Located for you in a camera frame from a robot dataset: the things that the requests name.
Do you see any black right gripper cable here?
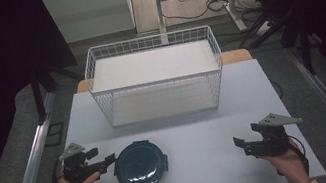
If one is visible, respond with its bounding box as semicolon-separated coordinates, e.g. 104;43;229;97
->
270;132;313;183

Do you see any wooden table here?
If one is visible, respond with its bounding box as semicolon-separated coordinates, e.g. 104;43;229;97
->
74;47;254;94

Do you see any person's right hand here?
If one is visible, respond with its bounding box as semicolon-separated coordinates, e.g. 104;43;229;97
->
256;135;312;183

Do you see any white wire shelf rack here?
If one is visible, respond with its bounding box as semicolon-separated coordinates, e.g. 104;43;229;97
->
79;23;232;132

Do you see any dark teal round lidded container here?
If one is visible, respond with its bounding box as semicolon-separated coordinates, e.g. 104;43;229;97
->
108;135;173;183

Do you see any white power strip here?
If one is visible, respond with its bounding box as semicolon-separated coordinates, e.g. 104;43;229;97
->
252;18;278;38

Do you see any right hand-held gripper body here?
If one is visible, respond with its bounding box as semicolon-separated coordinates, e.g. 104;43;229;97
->
238;107;309;162

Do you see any black stand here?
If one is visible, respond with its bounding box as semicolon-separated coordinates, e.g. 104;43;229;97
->
26;59;92;127
230;0;326;88

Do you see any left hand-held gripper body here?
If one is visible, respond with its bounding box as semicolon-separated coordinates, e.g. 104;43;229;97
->
56;137;110;183

